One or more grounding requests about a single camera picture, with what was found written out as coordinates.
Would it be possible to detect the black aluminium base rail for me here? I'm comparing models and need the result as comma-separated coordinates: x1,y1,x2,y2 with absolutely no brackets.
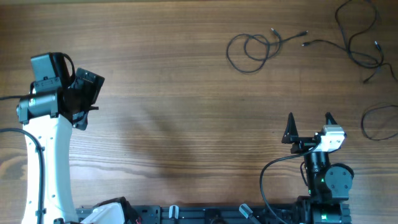
133,204,352,224

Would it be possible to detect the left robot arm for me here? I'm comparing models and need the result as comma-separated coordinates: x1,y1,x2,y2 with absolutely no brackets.
16,52,104,223

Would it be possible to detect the right camera black cable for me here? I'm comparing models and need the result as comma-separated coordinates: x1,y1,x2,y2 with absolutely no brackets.
259,141,323,224

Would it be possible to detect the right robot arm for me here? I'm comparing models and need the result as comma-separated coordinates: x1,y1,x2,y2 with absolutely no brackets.
282,113,354,224

